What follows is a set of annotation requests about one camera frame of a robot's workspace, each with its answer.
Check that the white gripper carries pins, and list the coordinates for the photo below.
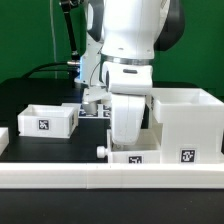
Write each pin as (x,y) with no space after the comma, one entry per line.
(126,118)

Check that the white front drawer box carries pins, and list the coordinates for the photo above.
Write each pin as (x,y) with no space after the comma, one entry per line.
(146,150)

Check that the white drawer box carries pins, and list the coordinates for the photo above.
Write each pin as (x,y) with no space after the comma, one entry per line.
(146,150)
(47,121)

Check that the white drawer cabinet frame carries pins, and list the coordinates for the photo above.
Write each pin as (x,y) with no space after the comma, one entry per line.
(189,123)

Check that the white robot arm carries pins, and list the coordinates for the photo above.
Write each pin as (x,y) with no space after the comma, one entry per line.
(130,32)

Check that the white rear drawer box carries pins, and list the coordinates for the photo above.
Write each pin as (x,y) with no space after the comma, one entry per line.
(47,121)

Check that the white marker tag sheet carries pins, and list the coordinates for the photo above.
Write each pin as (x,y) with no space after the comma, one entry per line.
(95,111)

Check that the black camera stand pole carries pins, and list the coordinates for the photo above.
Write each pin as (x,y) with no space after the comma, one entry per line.
(67,6)

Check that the white U-shaped border rail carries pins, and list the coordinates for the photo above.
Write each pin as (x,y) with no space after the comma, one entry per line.
(102,176)

